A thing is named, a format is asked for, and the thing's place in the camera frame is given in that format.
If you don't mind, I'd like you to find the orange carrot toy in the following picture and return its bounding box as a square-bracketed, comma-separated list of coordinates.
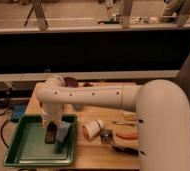
[116, 132, 138, 140]

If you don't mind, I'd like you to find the dark rectangular eraser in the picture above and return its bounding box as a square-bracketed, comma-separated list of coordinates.
[45, 122, 57, 144]

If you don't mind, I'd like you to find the small blue cup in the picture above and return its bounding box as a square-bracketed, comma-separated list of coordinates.
[72, 104, 83, 111]

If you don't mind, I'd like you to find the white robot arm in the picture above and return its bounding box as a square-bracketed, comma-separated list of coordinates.
[36, 75, 190, 171]

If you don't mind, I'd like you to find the purple bowl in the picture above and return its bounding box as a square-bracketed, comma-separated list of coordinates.
[64, 77, 78, 87]

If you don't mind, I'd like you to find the dark grape bunch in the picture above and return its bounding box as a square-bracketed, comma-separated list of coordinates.
[83, 82, 94, 87]

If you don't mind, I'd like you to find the green plastic tray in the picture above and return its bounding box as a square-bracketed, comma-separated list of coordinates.
[4, 114, 77, 168]

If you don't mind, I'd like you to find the black floor cable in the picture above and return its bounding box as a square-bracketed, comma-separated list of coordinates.
[0, 89, 14, 149]

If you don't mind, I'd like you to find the white cup on side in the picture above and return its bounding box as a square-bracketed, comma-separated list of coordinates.
[82, 119, 104, 140]

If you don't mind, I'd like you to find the blue box on floor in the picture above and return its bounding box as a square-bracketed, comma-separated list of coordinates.
[10, 105, 26, 122]

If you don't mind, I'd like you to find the black handled tool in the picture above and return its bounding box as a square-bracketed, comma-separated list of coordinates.
[111, 144, 139, 156]

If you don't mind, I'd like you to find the blue sponge block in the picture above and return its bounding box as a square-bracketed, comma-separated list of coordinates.
[56, 121, 71, 143]

